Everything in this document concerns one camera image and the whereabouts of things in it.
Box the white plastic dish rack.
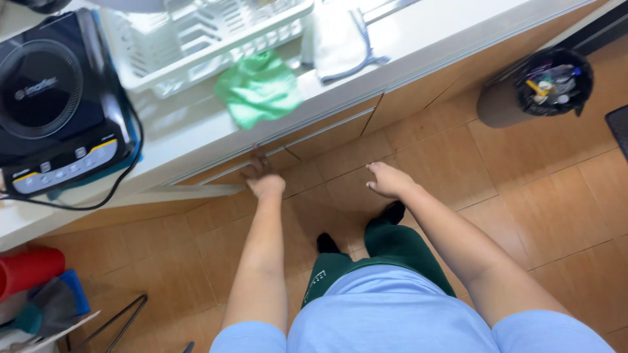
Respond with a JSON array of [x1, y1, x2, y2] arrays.
[[98, 0, 316, 99]]

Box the person's left hand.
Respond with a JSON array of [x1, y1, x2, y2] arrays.
[[239, 144, 287, 200]]

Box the black metal stand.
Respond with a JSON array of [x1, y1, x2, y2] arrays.
[[66, 293, 149, 353]]

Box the person's black left sock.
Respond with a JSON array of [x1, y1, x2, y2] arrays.
[[316, 232, 342, 255]]

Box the black power cable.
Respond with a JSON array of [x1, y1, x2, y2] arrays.
[[0, 84, 145, 212]]

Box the person's black sock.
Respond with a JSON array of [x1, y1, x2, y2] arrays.
[[380, 200, 407, 226], [316, 232, 342, 255]]

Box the wooden cabinet drawer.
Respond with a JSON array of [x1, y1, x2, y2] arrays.
[[167, 94, 384, 187]]

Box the red plastic container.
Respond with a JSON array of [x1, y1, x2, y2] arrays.
[[0, 246, 67, 303]]

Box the person's black right sock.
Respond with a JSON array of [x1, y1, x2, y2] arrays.
[[380, 200, 407, 226]]

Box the trash bin with black liner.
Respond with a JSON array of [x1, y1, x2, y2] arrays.
[[476, 46, 595, 129]]

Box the green cloth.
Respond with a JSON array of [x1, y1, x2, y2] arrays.
[[214, 50, 305, 131]]

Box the person's light blue shirt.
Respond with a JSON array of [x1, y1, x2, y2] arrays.
[[209, 265, 616, 353]]

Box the black induction cooker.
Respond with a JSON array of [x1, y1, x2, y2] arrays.
[[0, 7, 137, 197]]

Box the person's right hand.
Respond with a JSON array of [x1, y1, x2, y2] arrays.
[[365, 161, 419, 201]]

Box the person's green pants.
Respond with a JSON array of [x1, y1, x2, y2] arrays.
[[301, 216, 457, 310]]

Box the black floor mat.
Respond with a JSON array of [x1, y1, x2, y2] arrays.
[[604, 104, 628, 162]]

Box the blue and grey bag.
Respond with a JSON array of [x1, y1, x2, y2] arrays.
[[0, 269, 92, 344]]

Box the white cloth with blue trim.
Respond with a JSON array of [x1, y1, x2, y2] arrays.
[[300, 7, 392, 83]]

